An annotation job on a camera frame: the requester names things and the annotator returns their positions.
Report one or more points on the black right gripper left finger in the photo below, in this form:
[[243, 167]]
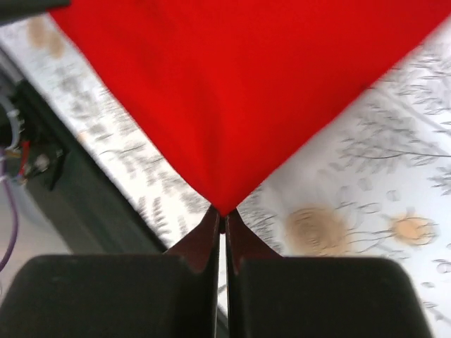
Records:
[[173, 294]]

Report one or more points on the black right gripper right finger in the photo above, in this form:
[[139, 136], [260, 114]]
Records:
[[274, 296]]

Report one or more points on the red t shirt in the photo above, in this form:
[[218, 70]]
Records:
[[228, 90]]

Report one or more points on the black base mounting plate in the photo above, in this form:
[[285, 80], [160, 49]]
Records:
[[71, 190]]

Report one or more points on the floral patterned table mat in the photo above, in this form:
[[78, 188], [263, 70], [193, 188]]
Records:
[[376, 181]]

